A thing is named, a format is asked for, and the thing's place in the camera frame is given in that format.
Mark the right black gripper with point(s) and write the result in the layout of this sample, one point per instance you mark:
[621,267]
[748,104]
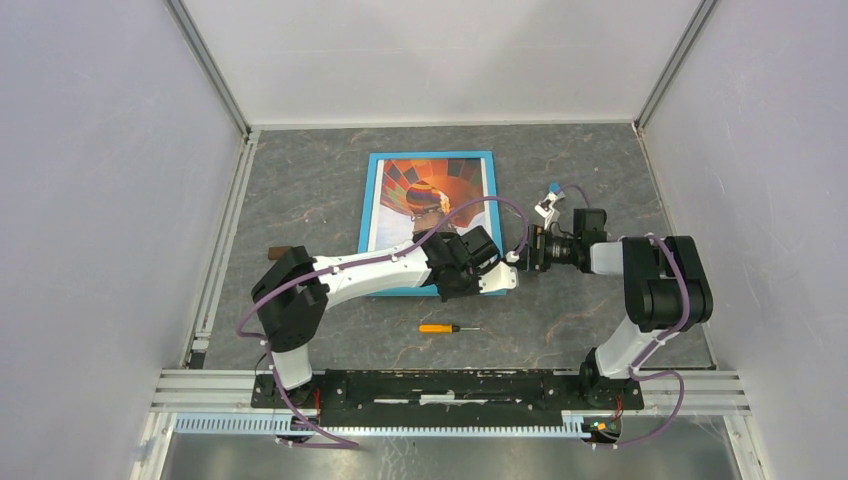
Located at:
[537,238]

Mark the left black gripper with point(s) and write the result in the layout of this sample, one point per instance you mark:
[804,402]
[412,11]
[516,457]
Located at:
[447,293]

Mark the yellow handled screwdriver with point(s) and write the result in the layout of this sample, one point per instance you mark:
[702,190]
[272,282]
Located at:
[444,329]

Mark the blue picture frame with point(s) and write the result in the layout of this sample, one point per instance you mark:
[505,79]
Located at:
[408,193]

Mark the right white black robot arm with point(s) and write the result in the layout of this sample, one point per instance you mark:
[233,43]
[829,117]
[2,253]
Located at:
[666,292]

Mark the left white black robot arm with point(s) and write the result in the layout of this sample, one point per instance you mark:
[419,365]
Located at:
[291,298]

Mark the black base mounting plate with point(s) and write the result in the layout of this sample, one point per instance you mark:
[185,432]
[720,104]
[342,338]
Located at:
[450,398]

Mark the small brown block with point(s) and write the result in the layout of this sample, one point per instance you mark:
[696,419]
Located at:
[277,252]

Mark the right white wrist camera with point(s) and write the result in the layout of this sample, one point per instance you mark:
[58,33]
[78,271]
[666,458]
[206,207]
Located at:
[547,209]

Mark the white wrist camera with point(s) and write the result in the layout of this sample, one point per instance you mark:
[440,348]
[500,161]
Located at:
[547,209]
[499,280]

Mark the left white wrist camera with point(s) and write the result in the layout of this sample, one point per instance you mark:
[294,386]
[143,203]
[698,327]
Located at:
[499,280]

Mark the light blue cable comb strip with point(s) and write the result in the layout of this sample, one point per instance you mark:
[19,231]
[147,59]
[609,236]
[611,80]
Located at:
[287,425]

